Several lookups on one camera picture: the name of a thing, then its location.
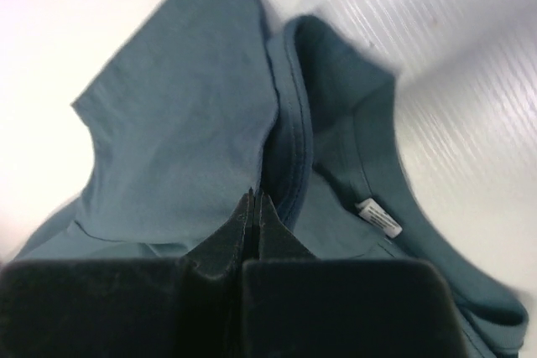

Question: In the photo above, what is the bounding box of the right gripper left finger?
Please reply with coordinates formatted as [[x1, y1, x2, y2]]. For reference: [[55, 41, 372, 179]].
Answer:
[[1, 193, 254, 357]]

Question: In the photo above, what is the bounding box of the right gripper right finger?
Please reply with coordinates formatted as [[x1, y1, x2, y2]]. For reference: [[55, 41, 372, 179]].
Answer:
[[242, 194, 466, 357]]

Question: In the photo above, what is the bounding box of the grey-blue t shirt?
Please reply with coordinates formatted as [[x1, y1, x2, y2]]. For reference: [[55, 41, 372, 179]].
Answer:
[[18, 0, 529, 357]]

